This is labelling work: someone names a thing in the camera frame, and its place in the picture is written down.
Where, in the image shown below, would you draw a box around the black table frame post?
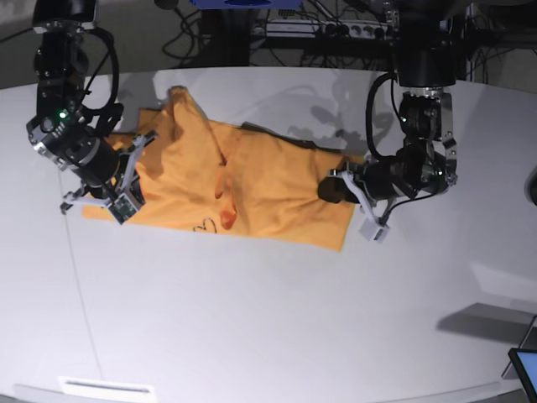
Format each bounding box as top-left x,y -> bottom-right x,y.
200,8 -> 253,67

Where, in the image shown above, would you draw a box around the white flat label strip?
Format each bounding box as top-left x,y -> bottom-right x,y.
58,376 -> 153,393

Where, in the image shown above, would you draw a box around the grey tablet stand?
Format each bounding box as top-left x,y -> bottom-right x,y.
502,316 -> 536,380

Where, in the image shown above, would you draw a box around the dark round object right edge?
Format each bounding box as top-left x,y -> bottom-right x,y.
524,168 -> 537,206

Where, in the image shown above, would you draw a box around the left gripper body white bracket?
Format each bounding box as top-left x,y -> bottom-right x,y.
327,157 -> 420,243

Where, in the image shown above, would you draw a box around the white power strip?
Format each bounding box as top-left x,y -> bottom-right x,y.
253,19 -> 393,40

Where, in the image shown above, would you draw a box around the orange T-shirt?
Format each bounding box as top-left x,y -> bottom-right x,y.
81,85 -> 365,253

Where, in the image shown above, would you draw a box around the tablet with blue screen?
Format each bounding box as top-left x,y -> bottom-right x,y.
508,348 -> 537,403

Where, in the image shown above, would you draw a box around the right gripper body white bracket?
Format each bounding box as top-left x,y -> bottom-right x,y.
65,131 -> 157,225

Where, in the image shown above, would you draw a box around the black tangled cables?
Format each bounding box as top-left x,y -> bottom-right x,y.
160,7 -> 202,69

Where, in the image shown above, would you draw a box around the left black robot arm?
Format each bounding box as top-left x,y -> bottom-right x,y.
318,1 -> 458,243

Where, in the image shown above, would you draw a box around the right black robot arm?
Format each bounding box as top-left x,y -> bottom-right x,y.
27,1 -> 157,224

